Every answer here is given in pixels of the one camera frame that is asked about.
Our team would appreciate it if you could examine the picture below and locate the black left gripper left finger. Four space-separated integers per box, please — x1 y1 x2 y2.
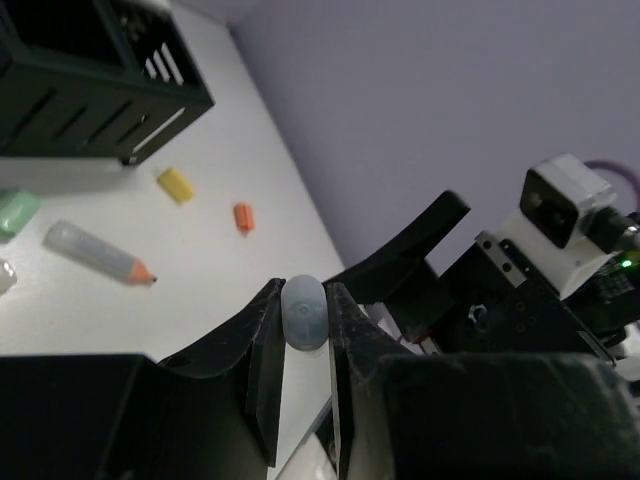
1 279 285 479

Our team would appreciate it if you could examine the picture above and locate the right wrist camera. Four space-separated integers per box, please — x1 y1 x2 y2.
496 153 639 300

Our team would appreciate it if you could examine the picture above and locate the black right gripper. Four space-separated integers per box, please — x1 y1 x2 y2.
325 190 612 360

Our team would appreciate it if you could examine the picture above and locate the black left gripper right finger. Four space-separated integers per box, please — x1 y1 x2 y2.
326 284 639 479

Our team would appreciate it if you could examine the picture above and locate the black slotted organizer box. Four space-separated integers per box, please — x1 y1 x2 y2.
1 1 214 165

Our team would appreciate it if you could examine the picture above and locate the orange marker cap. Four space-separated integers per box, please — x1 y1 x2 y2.
233 203 255 236

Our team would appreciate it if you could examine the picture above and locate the green marker cap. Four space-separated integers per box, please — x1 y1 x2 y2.
1 189 41 243

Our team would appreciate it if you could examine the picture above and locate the yellow marker cap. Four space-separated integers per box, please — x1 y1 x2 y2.
157 167 195 204

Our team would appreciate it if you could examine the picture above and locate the clear yellow highlighter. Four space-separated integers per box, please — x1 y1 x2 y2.
0 259 17 295

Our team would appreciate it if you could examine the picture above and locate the clear blue-tip marker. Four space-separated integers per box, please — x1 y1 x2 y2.
280 275 329 352

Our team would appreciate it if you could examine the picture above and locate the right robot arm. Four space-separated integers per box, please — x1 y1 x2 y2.
332 191 639 361

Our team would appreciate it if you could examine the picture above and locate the clear orange-tip marker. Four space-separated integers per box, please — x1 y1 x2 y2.
44 220 157 285

